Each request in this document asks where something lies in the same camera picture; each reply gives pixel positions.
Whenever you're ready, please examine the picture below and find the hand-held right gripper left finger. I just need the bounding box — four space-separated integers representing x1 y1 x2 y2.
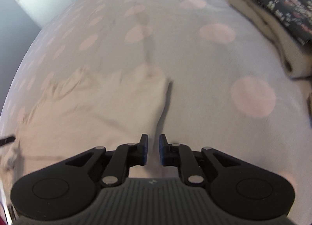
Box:
65 134 149 188

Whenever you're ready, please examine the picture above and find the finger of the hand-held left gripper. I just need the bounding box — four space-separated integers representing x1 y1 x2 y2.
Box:
0 136 15 146

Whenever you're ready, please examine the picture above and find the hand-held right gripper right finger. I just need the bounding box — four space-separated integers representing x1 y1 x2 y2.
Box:
159 134 242 188

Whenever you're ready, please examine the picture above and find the white shirt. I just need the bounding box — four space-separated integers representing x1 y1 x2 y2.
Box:
0 65 179 206

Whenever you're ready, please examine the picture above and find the grey pink-dotted bed sheet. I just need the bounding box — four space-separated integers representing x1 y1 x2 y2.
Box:
0 0 312 225

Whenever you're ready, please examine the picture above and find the beige folded garment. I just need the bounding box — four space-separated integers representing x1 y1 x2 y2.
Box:
229 0 312 80

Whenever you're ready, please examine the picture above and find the dark floral folded garment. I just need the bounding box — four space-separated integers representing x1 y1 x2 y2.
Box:
236 0 312 45

